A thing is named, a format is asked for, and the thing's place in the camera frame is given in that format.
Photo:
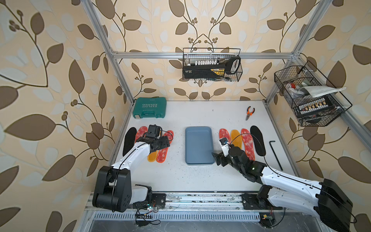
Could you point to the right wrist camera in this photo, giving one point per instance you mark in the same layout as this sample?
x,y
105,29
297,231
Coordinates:
x,y
225,146

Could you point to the white paper in basket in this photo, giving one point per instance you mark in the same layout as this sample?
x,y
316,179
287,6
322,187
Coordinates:
x,y
318,91

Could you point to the yellow insole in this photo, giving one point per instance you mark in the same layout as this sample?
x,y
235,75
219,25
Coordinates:
x,y
236,139
152,157

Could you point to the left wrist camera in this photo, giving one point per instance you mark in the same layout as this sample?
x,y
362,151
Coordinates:
x,y
153,131

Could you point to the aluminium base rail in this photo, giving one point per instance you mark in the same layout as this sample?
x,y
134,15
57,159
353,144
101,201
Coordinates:
x,y
195,206

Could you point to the orange handled pliers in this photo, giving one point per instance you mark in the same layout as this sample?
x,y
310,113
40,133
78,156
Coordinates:
x,y
249,112

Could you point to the black wire basket right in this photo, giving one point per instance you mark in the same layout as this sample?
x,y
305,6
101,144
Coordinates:
x,y
309,111

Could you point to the blue-grey storage box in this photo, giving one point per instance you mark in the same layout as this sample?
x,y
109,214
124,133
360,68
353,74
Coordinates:
x,y
199,146

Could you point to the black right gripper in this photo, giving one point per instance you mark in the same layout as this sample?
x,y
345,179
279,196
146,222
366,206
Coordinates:
x,y
218,156

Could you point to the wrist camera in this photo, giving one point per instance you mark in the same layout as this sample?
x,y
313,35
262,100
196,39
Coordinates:
x,y
225,146
153,131

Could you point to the black wire basket back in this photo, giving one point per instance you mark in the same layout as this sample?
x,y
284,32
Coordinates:
x,y
212,64

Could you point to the black insole right side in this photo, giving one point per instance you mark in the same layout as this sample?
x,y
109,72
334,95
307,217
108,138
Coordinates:
x,y
258,140

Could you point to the green plastic tool case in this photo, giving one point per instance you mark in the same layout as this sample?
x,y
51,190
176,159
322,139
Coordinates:
x,y
150,108

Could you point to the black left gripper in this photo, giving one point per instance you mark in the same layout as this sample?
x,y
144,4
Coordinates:
x,y
166,145

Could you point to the black hex key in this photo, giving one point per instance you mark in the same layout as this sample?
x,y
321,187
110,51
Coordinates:
x,y
275,155

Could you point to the red insole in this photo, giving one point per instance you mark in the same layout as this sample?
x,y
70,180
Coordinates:
x,y
223,133
248,143
140,134
162,154

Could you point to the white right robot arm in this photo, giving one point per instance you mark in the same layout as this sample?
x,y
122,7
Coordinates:
x,y
323,200

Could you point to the black insole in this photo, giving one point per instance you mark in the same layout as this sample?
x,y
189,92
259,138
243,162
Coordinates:
x,y
258,140
129,140

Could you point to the black wire basket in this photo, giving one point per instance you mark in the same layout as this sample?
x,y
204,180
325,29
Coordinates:
x,y
212,64
309,111

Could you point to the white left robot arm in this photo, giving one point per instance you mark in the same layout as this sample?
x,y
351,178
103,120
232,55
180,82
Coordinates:
x,y
113,189

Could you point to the black insole left side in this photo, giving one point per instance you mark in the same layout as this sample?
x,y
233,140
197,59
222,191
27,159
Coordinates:
x,y
129,140

